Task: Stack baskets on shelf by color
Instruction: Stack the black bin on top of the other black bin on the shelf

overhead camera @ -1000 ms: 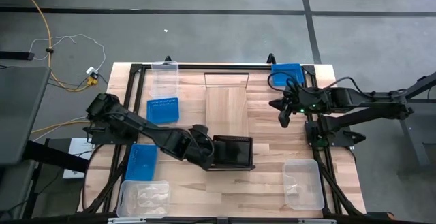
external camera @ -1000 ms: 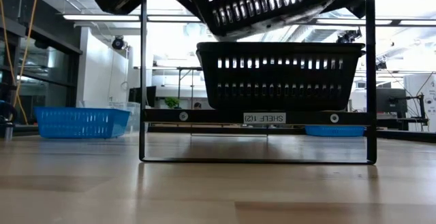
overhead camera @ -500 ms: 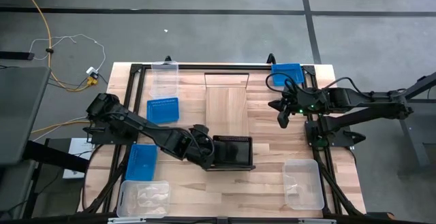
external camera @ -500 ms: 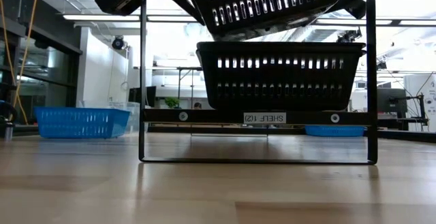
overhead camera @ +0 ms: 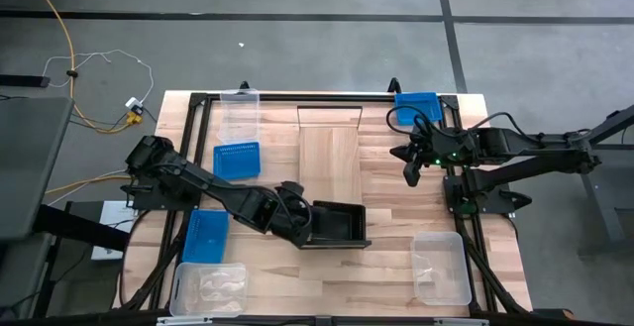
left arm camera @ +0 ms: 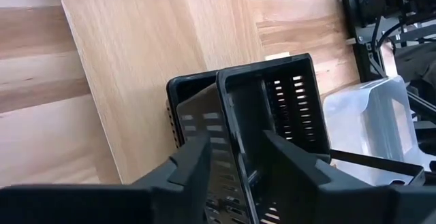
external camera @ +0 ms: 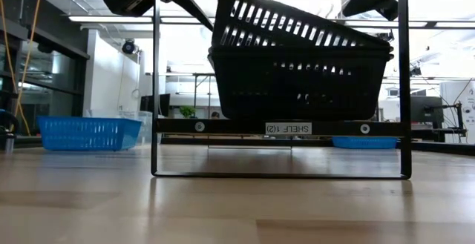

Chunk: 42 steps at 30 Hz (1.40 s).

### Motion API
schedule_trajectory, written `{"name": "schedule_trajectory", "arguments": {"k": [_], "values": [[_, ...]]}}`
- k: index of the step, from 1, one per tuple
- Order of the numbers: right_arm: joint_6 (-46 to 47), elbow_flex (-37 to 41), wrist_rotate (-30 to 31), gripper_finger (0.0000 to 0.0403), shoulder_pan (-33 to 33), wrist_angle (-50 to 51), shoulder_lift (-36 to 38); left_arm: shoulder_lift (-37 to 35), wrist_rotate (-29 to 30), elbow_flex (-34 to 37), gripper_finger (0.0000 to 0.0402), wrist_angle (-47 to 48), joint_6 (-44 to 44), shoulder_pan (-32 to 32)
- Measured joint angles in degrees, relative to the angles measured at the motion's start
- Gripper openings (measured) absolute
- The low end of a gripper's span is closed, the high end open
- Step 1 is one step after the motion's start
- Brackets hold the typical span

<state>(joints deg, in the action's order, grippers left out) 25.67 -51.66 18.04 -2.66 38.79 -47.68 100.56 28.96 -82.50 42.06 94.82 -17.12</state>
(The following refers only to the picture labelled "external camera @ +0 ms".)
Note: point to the person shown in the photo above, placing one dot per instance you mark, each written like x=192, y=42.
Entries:
x=215, y=115

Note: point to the black stand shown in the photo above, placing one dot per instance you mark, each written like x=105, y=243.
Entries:
x=459, y=118

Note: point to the silver shelf bolt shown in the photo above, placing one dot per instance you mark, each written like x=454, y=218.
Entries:
x=364, y=128
x=199, y=126

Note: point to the green potted plant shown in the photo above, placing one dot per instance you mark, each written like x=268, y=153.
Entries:
x=187, y=111

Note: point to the silver metal cylinder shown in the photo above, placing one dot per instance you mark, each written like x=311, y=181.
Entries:
x=9, y=144

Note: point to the black computer monitor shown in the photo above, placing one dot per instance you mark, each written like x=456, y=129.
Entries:
x=165, y=105
x=426, y=107

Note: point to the blue plastic basket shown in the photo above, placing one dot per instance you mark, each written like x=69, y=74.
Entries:
x=363, y=142
x=74, y=136

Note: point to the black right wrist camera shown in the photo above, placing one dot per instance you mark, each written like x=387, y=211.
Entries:
x=391, y=10

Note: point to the black ceiling spotlight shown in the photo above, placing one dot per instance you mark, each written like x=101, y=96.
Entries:
x=128, y=47

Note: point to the clear plastic basket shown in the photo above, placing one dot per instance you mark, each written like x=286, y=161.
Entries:
x=146, y=125

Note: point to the black metal frame shelf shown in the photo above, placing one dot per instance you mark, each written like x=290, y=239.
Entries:
x=230, y=127

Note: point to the white poster board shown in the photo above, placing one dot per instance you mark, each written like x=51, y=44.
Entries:
x=451, y=88

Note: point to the white shelf label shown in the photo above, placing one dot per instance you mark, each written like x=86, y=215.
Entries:
x=288, y=128

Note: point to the black table frame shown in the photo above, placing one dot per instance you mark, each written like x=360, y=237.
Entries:
x=241, y=141

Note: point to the long ceiling light strip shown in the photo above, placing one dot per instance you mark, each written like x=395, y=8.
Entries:
x=111, y=19

